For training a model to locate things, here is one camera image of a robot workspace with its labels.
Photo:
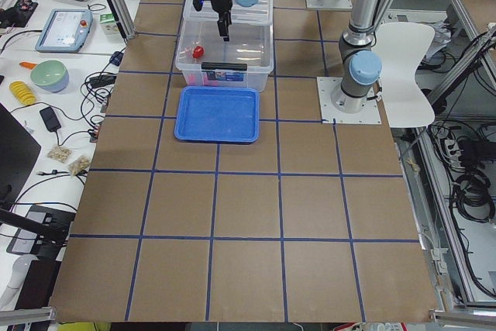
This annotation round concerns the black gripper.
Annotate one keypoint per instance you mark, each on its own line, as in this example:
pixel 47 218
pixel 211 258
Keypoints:
pixel 221 5

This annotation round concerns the clear plastic box lid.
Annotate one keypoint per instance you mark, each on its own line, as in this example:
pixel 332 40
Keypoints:
pixel 260 14

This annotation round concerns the red block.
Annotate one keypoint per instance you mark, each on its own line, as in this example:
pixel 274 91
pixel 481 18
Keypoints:
pixel 198 52

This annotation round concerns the clear plastic storage box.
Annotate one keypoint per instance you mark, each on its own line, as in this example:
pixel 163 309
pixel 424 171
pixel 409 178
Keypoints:
pixel 244 61

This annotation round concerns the blue plastic tray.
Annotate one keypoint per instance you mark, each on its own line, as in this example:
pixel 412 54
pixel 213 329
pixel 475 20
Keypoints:
pixel 218 114

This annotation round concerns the green white carton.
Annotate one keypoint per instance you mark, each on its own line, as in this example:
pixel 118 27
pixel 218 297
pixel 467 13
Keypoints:
pixel 108 24

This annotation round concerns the near teach pendant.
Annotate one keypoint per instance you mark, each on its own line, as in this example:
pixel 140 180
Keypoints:
pixel 66 31

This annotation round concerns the white chair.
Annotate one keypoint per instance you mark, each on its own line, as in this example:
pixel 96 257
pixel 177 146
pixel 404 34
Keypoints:
pixel 401 47

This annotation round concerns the green bowl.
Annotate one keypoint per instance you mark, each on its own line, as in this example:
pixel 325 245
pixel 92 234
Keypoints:
pixel 50 75

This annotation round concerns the black power adapter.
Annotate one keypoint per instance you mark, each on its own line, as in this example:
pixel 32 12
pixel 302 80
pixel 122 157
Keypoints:
pixel 50 119

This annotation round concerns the yellow sliced toy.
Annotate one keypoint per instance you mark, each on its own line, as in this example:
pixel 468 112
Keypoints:
pixel 22 92

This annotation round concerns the black box handle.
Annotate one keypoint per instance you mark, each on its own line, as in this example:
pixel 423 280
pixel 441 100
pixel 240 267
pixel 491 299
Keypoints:
pixel 210 66

